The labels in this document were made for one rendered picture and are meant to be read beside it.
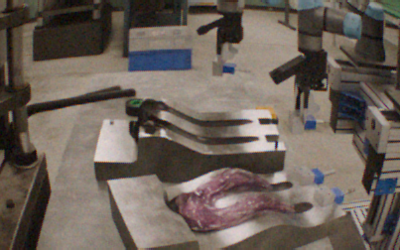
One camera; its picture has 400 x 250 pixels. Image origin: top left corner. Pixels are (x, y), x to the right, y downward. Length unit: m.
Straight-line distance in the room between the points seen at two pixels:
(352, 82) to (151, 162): 0.85
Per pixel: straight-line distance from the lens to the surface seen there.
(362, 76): 1.74
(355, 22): 1.19
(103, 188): 1.25
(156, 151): 1.23
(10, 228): 1.15
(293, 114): 1.31
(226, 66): 1.69
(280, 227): 0.97
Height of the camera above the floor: 1.47
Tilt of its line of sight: 25 degrees down
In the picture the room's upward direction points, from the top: 2 degrees clockwise
